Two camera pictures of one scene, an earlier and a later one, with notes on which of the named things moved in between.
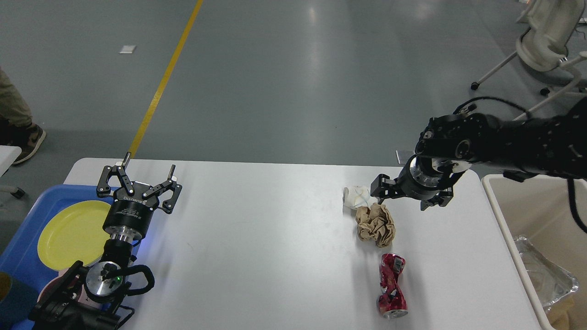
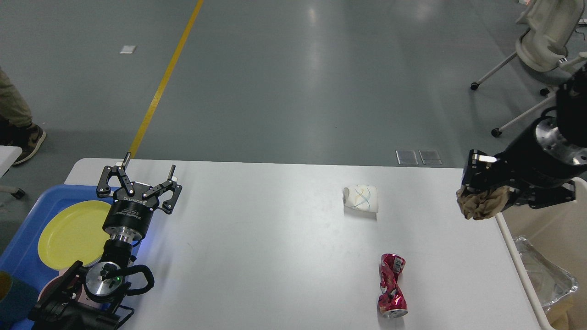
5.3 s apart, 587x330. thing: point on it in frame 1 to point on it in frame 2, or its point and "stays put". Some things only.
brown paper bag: [570, 312] stays put
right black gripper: [421, 178] to [539, 156]
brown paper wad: [375, 223] to [484, 205]
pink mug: [53, 284] stays put
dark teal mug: [17, 300] stays put
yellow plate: [74, 232] stays put
